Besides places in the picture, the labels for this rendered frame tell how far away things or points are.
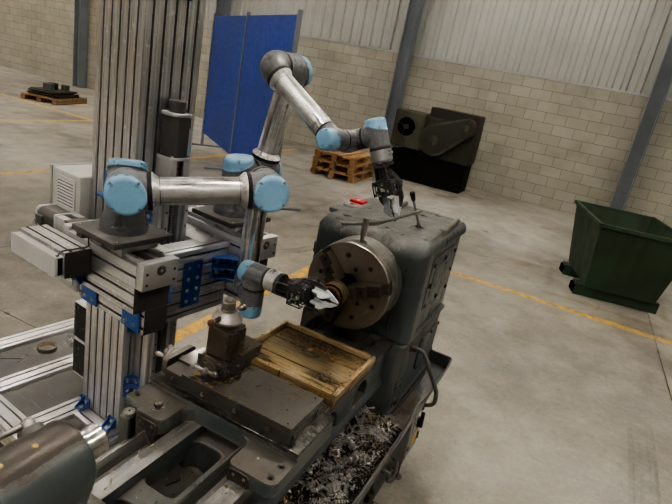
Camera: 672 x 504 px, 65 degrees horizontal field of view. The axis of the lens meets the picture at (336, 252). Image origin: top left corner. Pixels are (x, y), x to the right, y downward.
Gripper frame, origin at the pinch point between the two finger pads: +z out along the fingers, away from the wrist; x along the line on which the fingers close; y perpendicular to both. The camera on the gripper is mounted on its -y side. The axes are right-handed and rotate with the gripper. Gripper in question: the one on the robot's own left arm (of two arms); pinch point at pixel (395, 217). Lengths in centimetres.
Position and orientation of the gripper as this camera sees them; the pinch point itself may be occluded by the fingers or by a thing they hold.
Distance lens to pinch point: 190.8
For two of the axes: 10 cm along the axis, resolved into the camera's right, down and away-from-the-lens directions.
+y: -4.5, 2.1, -8.7
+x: 8.7, -1.1, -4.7
